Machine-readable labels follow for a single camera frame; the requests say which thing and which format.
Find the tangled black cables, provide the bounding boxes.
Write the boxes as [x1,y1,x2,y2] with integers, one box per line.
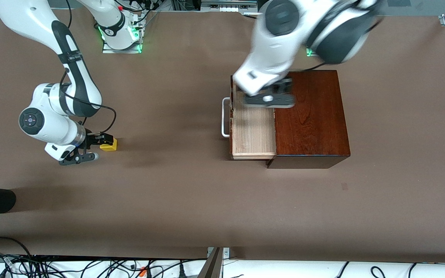
[0,253,207,278]

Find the white power strip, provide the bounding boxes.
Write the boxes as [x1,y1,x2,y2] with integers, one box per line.
[201,0,258,13]

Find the wooden drawer with white handle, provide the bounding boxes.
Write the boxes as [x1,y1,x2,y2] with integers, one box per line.
[221,75,277,160]

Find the dark brown wooden cabinet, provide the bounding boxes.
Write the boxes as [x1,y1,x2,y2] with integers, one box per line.
[266,69,351,169]

